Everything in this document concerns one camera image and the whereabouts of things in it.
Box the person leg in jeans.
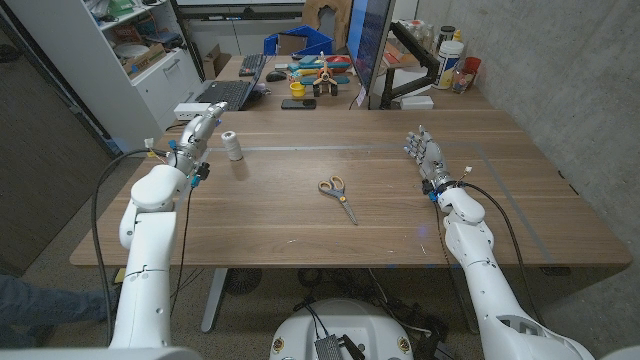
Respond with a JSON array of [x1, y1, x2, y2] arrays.
[[0, 273, 119, 349]]

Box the red bowl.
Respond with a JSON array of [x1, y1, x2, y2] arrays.
[[325, 54, 353, 75]]

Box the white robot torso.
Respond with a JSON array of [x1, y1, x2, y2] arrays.
[[268, 298, 415, 360]]

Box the large computer monitor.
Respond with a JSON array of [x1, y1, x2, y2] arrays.
[[346, 0, 396, 96]]

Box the cardboard box with print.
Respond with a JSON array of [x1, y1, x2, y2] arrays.
[[122, 42, 167, 76]]

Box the white string spool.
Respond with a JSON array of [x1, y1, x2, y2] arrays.
[[221, 130, 245, 162]]

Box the grey orange handled scissors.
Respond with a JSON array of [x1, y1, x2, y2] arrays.
[[317, 175, 359, 226]]

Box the small white box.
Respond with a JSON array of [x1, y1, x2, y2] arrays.
[[399, 95, 435, 111]]

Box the black laptop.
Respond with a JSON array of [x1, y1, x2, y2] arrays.
[[197, 69, 266, 112]]

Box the wooden toy airplane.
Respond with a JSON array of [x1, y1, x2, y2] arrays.
[[310, 51, 340, 98]]

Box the dark bottle black lid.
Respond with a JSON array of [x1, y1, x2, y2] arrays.
[[437, 25, 457, 51]]

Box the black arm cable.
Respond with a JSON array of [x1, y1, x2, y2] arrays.
[[457, 180, 546, 326], [90, 148, 174, 346]]

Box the black keyboard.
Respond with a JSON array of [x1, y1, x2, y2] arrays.
[[238, 53, 267, 78]]

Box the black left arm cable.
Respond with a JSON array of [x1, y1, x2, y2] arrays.
[[90, 148, 174, 346]]

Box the brown cardboard cutout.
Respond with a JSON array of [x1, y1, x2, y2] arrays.
[[301, 0, 353, 39]]

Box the clear glass jar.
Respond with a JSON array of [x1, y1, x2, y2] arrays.
[[451, 67, 475, 95]]

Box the black round floor fan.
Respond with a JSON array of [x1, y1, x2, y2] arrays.
[[223, 268, 264, 296]]

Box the white shelf cabinet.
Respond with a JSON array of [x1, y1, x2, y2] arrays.
[[4, 0, 206, 159]]

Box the white power strip box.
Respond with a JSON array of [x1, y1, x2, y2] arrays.
[[173, 102, 211, 122]]

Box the white canister blue label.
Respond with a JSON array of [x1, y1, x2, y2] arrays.
[[432, 39, 465, 91]]

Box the blue plastic bin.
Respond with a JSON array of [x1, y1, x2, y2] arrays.
[[263, 24, 335, 57]]

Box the open cardboard box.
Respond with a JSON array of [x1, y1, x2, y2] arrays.
[[202, 43, 232, 80]]

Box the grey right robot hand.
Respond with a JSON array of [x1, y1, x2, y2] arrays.
[[403, 125, 459, 196]]

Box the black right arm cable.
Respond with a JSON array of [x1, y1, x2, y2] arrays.
[[457, 180, 546, 326]]

